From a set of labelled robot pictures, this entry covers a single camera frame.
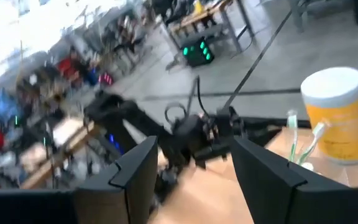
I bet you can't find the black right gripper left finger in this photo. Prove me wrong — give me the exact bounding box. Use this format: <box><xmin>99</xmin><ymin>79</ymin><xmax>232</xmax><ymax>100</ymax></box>
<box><xmin>73</xmin><ymin>135</ymin><xmax>158</xmax><ymax>224</ymax></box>

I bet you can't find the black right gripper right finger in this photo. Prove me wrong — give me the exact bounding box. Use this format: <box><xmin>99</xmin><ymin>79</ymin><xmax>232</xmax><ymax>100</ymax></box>
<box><xmin>230</xmin><ymin>136</ymin><xmax>351</xmax><ymax>224</ymax></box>

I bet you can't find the teal mouthwash bottle white cap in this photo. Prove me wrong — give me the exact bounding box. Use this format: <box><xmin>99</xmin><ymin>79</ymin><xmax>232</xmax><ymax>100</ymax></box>
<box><xmin>300</xmin><ymin>161</ymin><xmax>315</xmax><ymax>172</ymax></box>

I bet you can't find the green toothbrush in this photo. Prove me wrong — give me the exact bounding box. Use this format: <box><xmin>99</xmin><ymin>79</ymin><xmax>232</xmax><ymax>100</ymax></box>
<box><xmin>295</xmin><ymin>119</ymin><xmax>328</xmax><ymax>166</ymax></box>
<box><xmin>286</xmin><ymin>109</ymin><xmax>298</xmax><ymax>162</ymax></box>

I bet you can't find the clear acrylic organizer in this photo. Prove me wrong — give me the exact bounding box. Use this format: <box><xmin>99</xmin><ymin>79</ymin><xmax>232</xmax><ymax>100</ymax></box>
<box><xmin>283</xmin><ymin>124</ymin><xmax>358</xmax><ymax>187</ymax></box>

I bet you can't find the black computer with green lights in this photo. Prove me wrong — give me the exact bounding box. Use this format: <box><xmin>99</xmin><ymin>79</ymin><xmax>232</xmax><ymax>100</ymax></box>
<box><xmin>180</xmin><ymin>37</ymin><xmax>216</xmax><ymax>68</ymax></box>

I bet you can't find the wooden table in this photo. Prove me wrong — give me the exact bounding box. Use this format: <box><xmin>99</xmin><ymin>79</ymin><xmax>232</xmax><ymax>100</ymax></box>
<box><xmin>20</xmin><ymin>118</ymin><xmax>99</xmax><ymax>190</ymax></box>

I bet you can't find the white and yellow canister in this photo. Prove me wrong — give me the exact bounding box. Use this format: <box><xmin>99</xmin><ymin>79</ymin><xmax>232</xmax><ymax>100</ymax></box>
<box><xmin>300</xmin><ymin>66</ymin><xmax>358</xmax><ymax>166</ymax></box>

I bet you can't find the wooden workbench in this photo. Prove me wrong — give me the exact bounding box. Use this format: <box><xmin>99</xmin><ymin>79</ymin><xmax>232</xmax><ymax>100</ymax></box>
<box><xmin>166</xmin><ymin>0</ymin><xmax>256</xmax><ymax>68</ymax></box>

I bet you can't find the yellow cup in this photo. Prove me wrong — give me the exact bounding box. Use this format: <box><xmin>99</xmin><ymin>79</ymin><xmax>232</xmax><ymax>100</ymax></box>
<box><xmin>193</xmin><ymin>0</ymin><xmax>205</xmax><ymax>14</ymax></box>

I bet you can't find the black aluminium table frame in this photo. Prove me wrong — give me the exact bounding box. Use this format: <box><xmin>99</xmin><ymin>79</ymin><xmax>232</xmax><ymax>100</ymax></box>
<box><xmin>244</xmin><ymin>116</ymin><xmax>358</xmax><ymax>131</ymax></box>

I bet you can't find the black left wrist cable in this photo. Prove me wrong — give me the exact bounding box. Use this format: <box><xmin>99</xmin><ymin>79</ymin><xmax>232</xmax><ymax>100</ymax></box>
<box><xmin>163</xmin><ymin>76</ymin><xmax>211</xmax><ymax>125</ymax></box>

